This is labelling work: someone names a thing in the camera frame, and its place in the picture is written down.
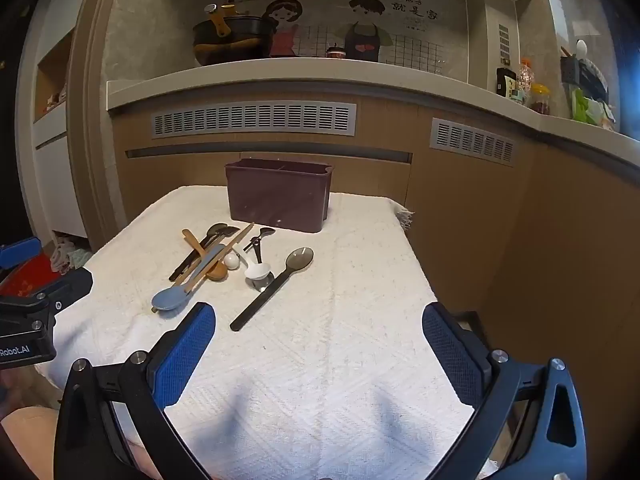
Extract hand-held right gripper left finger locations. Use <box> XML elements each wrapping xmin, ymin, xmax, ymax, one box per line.
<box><xmin>54</xmin><ymin>302</ymin><xmax>217</xmax><ymax>480</ymax></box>

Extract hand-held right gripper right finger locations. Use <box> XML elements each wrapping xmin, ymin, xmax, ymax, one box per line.
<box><xmin>422</xmin><ymin>302</ymin><xmax>588</xmax><ymax>480</ymax></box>

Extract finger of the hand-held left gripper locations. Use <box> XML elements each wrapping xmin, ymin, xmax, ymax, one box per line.
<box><xmin>0</xmin><ymin>266</ymin><xmax>94</xmax><ymax>322</ymax></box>
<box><xmin>0</xmin><ymin>237</ymin><xmax>42</xmax><ymax>272</ymax></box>

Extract blue-grey spoon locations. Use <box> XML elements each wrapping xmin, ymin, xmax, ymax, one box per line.
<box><xmin>151</xmin><ymin>244</ymin><xmax>226</xmax><ymax>314</ymax></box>

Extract wooden spoon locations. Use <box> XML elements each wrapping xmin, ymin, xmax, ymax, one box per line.
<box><xmin>181</xmin><ymin>229</ymin><xmax>229</xmax><ymax>281</ymax></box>

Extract wooden chopstick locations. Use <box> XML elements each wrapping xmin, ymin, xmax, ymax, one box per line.
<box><xmin>184</xmin><ymin>222</ymin><xmax>256</xmax><ymax>295</ymax></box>
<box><xmin>176</xmin><ymin>230</ymin><xmax>250</xmax><ymax>287</ymax></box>

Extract dark translucent long-handled spoon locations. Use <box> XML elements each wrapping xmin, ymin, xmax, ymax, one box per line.
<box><xmin>230</xmin><ymin>246</ymin><xmax>315</xmax><ymax>332</ymax></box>

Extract maroon plastic utensil holder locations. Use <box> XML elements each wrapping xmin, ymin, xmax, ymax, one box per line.
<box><xmin>224</xmin><ymin>158</ymin><xmax>332</xmax><ymax>234</ymax></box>

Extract red bag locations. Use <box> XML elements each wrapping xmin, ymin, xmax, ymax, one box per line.
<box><xmin>0</xmin><ymin>255</ymin><xmax>61</xmax><ymax>301</ymax></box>

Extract pale crumpled cloths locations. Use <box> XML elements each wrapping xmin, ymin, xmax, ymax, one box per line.
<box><xmin>50</xmin><ymin>237</ymin><xmax>93</xmax><ymax>273</ymax></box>

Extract white shelf unit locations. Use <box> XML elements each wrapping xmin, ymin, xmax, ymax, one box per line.
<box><xmin>32</xmin><ymin>25</ymin><xmax>91</xmax><ymax>241</ymax></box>

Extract white ceramic spoon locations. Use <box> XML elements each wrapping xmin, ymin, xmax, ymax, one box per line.
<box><xmin>239</xmin><ymin>252</ymin><xmax>275</xmax><ymax>281</ymax></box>

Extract white woven cloth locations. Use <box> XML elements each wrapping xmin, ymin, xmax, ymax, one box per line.
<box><xmin>37</xmin><ymin>185</ymin><xmax>501</xmax><ymax>480</ymax></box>

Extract black shovel-shaped fork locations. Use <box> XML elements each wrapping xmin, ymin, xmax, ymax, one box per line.
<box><xmin>175</xmin><ymin>225</ymin><xmax>242</xmax><ymax>281</ymax></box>

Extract wooden kitchen cabinet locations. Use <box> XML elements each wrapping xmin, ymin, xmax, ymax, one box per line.
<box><xmin>112</xmin><ymin>95</ymin><xmax>640</xmax><ymax>411</ymax></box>

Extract short grey vent grille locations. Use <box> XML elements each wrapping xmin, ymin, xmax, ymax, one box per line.
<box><xmin>431</xmin><ymin>118</ymin><xmax>516</xmax><ymax>165</ymax></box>

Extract long grey vent grille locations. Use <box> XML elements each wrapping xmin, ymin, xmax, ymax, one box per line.
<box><xmin>151</xmin><ymin>102</ymin><xmax>358</xmax><ymax>138</ymax></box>

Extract yellow-lidded jar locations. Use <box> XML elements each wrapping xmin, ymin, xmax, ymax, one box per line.
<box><xmin>529</xmin><ymin>83</ymin><xmax>551</xmax><ymax>116</ymax></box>

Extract green plastic packet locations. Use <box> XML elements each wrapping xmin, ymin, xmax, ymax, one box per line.
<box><xmin>571</xmin><ymin>89</ymin><xmax>617</xmax><ymax>128</ymax></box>

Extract orange-capped clear bottle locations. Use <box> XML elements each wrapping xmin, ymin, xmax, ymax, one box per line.
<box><xmin>517</xmin><ymin>57</ymin><xmax>535</xmax><ymax>93</ymax></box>

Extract speckled stone countertop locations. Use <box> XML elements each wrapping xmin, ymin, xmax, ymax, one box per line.
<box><xmin>106</xmin><ymin>57</ymin><xmax>640</xmax><ymax>161</ymax></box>

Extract small black-handled metal spoon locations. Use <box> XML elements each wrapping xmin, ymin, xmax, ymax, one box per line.
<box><xmin>243</xmin><ymin>227</ymin><xmax>276</xmax><ymax>264</ymax></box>

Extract black wok with yellow handle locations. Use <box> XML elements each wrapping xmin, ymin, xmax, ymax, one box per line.
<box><xmin>192</xmin><ymin>4</ymin><xmax>277</xmax><ymax>66</ymax></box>

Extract cartoon wall poster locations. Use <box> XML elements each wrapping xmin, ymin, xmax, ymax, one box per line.
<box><xmin>265</xmin><ymin>0</ymin><xmax>471</xmax><ymax>63</ymax></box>

